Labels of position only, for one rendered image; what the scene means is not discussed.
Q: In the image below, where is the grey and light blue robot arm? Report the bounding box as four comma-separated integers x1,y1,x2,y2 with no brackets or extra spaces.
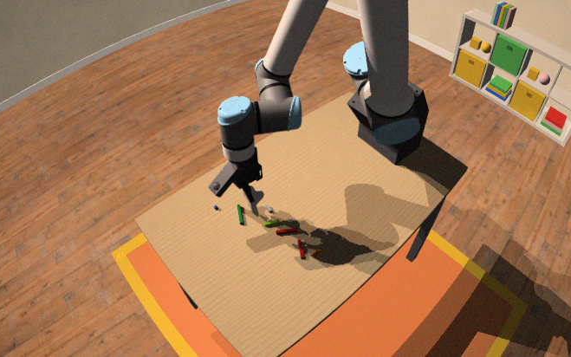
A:
209,0,420,198

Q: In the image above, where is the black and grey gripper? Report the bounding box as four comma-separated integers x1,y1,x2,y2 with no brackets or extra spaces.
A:
229,147,264,217

